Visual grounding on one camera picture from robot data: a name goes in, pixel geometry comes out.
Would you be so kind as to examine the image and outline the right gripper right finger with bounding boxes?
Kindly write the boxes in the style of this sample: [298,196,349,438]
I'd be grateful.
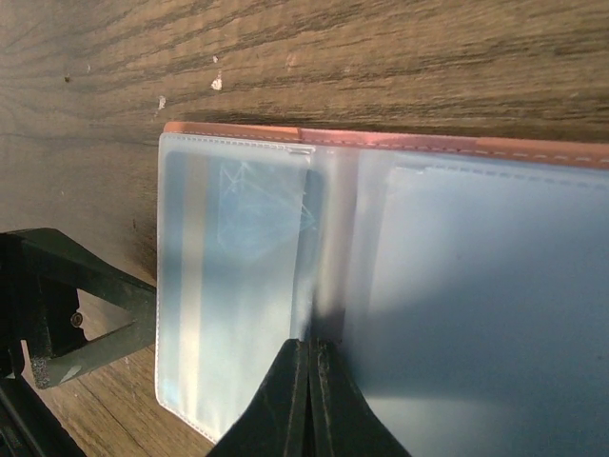
[308,339,409,456]

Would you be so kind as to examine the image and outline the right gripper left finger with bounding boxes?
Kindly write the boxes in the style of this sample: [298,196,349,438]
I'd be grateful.
[209,339,308,456]

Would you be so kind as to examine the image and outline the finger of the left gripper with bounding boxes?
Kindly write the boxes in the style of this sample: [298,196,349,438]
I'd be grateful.
[1,228,156,389]

